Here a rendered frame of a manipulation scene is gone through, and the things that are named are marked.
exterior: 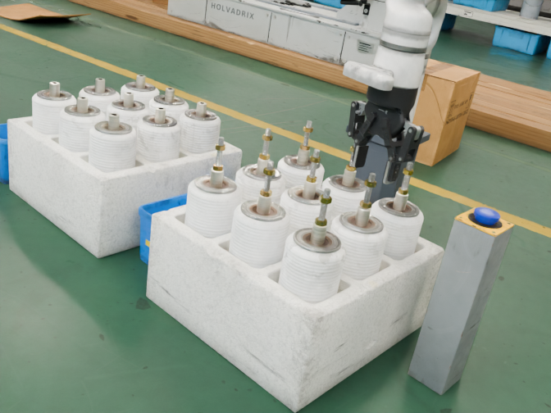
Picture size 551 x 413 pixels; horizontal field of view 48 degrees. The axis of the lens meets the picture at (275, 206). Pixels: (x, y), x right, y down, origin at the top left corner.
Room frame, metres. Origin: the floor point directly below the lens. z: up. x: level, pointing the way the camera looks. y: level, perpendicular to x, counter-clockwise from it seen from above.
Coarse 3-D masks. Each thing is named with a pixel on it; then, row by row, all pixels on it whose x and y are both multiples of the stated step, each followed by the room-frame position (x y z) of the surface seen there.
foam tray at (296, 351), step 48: (192, 240) 0.92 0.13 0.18; (192, 288) 0.91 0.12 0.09; (240, 288) 0.84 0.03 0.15; (384, 288) 0.89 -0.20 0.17; (432, 288) 1.04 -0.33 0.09; (240, 336) 0.83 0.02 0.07; (288, 336) 0.77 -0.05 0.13; (336, 336) 0.80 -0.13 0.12; (384, 336) 0.93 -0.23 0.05; (288, 384) 0.76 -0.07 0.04
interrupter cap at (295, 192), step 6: (294, 186) 1.05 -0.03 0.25; (300, 186) 1.05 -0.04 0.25; (288, 192) 1.02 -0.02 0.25; (294, 192) 1.02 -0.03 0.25; (300, 192) 1.03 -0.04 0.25; (318, 192) 1.04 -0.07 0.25; (294, 198) 0.99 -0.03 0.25; (300, 198) 1.00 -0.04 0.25; (306, 198) 1.01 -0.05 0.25; (312, 198) 1.02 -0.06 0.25; (318, 198) 1.01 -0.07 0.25; (306, 204) 0.99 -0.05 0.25; (312, 204) 0.99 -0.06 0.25; (318, 204) 0.99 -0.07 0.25
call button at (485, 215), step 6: (480, 210) 0.90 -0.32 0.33; (486, 210) 0.90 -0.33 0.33; (492, 210) 0.91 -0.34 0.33; (480, 216) 0.88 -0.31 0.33; (486, 216) 0.88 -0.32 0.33; (492, 216) 0.88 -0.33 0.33; (498, 216) 0.88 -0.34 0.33; (480, 222) 0.88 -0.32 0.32; (486, 222) 0.88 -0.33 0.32; (492, 222) 0.88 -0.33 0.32
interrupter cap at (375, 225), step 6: (342, 216) 0.95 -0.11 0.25; (348, 216) 0.96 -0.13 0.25; (354, 216) 0.96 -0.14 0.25; (372, 216) 0.97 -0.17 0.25; (342, 222) 0.93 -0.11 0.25; (348, 222) 0.93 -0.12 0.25; (354, 222) 0.95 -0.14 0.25; (372, 222) 0.95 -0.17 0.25; (378, 222) 0.96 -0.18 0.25; (348, 228) 0.92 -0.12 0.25; (354, 228) 0.92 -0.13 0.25; (360, 228) 0.92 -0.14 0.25; (366, 228) 0.93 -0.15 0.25; (372, 228) 0.93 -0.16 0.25; (378, 228) 0.93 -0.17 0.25
